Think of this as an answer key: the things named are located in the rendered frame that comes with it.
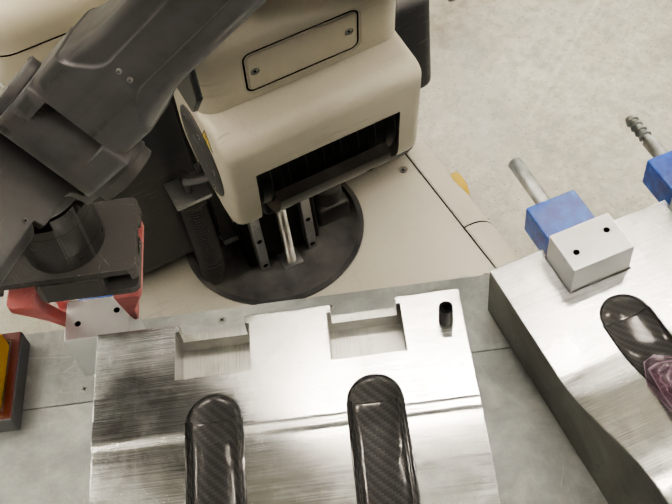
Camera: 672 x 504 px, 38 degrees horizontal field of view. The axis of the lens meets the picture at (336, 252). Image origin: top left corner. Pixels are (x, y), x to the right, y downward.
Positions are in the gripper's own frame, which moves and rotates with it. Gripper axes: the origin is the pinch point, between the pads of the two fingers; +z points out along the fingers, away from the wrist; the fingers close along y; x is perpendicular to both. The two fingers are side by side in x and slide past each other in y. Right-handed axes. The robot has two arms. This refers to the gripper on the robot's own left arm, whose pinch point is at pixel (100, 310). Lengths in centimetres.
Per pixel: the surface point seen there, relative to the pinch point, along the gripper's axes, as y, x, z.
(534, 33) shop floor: 67, 118, 84
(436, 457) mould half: 23.6, -17.6, -4.2
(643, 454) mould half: 36.3, -19.4, -4.7
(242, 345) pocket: 11.2, -6.0, -1.8
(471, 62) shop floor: 52, 111, 84
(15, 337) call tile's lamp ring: -7.7, 0.3, 2.6
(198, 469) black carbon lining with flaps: 8.3, -16.2, -3.8
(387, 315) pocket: 22.0, -5.8, -3.1
